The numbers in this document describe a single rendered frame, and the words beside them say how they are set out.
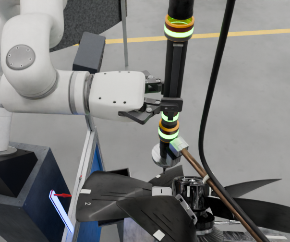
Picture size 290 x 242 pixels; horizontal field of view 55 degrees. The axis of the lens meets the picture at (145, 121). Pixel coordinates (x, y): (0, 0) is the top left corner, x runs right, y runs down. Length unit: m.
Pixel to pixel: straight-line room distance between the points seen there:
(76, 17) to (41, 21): 2.04
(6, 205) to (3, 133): 0.30
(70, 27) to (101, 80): 2.07
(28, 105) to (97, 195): 0.46
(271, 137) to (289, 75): 0.96
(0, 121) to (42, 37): 0.74
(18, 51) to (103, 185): 0.57
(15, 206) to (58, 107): 0.81
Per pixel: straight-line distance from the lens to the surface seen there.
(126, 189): 0.92
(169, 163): 0.66
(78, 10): 2.56
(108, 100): 0.50
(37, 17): 0.55
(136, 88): 0.52
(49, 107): 0.54
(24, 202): 1.29
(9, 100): 0.56
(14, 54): 0.49
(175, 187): 0.88
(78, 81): 0.52
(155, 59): 3.34
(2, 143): 1.24
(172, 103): 0.51
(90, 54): 1.33
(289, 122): 2.97
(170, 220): 0.68
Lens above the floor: 2.01
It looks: 49 degrees down
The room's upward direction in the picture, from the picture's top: straight up
